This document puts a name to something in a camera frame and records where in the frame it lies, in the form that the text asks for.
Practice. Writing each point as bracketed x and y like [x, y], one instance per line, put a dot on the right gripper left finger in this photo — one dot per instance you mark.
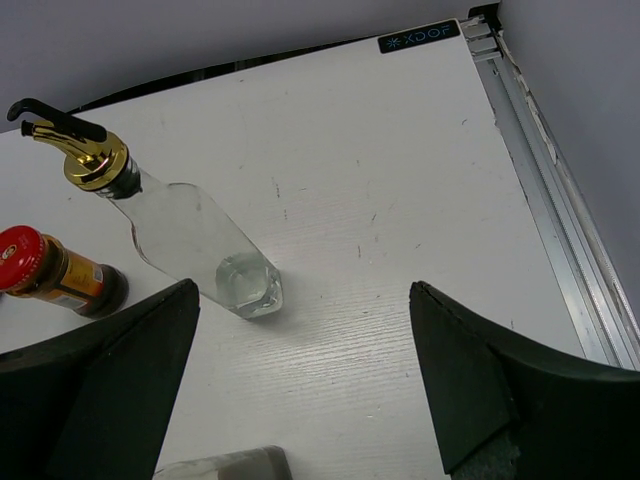
[95, 402]

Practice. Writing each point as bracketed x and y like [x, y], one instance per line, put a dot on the red lid sauce jar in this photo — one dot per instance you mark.
[35, 265]

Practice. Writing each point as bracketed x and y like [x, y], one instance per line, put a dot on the clear oil bottle gold spout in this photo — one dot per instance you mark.
[176, 228]

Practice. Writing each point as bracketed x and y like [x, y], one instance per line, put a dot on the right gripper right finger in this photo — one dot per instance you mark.
[506, 407]

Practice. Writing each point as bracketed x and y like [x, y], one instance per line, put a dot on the aluminium table rail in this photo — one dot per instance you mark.
[605, 323]

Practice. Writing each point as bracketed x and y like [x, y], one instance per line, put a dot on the dark sauce bottle gold spout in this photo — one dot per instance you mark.
[267, 463]

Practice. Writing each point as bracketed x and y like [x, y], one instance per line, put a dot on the blue logo sticker right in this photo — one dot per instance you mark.
[419, 36]

